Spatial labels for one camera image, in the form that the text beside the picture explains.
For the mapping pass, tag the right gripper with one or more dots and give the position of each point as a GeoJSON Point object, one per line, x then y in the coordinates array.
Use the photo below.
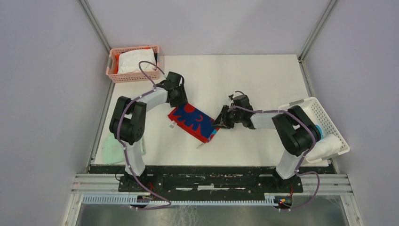
{"type": "Point", "coordinates": [222, 121]}

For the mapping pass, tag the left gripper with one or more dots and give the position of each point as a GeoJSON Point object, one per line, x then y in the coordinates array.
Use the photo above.
{"type": "Point", "coordinates": [182, 99]}

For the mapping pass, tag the red and blue towel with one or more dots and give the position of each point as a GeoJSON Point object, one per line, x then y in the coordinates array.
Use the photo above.
{"type": "Point", "coordinates": [194, 122]}

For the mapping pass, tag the white towel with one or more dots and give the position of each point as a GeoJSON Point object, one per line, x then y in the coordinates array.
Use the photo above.
{"type": "Point", "coordinates": [324, 148]}
{"type": "Point", "coordinates": [128, 62]}

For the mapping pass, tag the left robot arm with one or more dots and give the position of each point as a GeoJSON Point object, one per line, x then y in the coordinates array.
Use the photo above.
{"type": "Point", "coordinates": [129, 116]}

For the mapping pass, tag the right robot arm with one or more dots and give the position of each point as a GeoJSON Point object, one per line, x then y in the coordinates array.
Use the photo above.
{"type": "Point", "coordinates": [297, 132]}

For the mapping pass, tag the pink plastic basket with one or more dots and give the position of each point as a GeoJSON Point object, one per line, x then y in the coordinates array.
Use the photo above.
{"type": "Point", "coordinates": [150, 69]}

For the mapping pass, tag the white towel in basket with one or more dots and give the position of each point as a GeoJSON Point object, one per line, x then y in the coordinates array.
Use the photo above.
{"type": "Point", "coordinates": [128, 62]}

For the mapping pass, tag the white plastic basket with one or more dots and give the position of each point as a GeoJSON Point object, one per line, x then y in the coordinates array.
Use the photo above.
{"type": "Point", "coordinates": [318, 115]}

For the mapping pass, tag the mint green towel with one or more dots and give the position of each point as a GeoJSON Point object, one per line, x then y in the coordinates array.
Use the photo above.
{"type": "Point", "coordinates": [112, 151]}

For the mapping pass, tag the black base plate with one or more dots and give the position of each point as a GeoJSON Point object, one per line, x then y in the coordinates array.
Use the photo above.
{"type": "Point", "coordinates": [197, 183]}

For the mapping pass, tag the aluminium frame rails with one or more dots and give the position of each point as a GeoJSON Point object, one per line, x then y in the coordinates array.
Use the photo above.
{"type": "Point", "coordinates": [330, 185]}

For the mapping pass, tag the white slotted cable duct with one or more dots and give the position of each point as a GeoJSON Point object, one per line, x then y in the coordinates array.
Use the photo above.
{"type": "Point", "coordinates": [135, 200]}

